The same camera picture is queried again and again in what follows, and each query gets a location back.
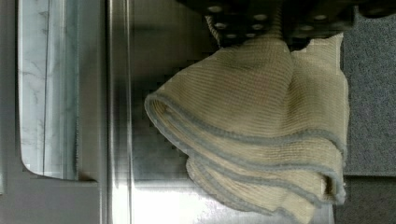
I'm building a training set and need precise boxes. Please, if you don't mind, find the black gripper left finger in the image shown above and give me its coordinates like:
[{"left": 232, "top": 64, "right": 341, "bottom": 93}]
[{"left": 177, "top": 0, "right": 282, "bottom": 47}]

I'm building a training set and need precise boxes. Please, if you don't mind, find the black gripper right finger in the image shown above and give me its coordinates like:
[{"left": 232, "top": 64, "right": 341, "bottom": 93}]
[{"left": 282, "top": 0, "right": 396, "bottom": 51}]

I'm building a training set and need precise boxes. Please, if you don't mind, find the beige towel with grey trim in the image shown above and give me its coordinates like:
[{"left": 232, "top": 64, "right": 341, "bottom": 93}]
[{"left": 145, "top": 26, "right": 349, "bottom": 224}]

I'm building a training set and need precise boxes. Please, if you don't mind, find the grey floor mat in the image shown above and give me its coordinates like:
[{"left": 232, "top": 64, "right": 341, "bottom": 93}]
[{"left": 342, "top": 15, "right": 396, "bottom": 176}]

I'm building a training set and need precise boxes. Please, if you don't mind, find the stainless steel sink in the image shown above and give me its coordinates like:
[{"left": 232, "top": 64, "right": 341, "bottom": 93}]
[{"left": 0, "top": 0, "right": 335, "bottom": 224}]

